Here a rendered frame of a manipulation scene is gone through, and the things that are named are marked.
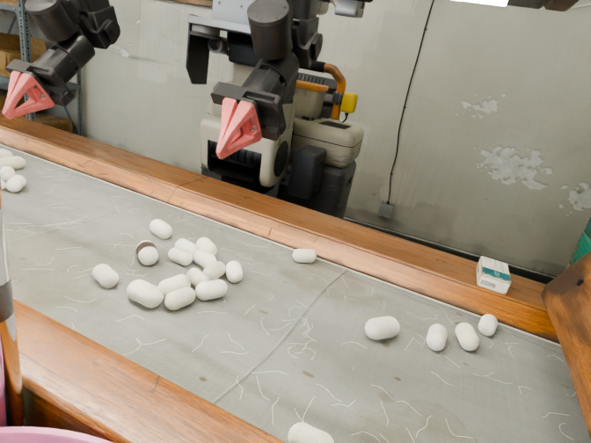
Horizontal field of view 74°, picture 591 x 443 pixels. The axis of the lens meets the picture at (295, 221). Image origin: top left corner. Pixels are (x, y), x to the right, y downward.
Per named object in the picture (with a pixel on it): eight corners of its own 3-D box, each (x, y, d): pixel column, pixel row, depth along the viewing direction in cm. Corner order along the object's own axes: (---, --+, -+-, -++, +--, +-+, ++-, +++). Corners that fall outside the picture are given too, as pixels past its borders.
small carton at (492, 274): (476, 267, 55) (480, 255, 55) (502, 276, 54) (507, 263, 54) (476, 285, 50) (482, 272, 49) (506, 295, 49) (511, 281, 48)
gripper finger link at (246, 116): (227, 143, 49) (260, 93, 53) (180, 130, 51) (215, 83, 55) (239, 176, 55) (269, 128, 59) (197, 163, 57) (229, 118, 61)
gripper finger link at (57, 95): (10, 107, 63) (49, 69, 67) (-19, 98, 65) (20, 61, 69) (38, 136, 69) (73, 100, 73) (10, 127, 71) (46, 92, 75)
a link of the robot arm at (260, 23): (323, 47, 65) (274, 39, 67) (322, -25, 55) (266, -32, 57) (299, 97, 60) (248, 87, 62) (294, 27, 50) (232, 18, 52)
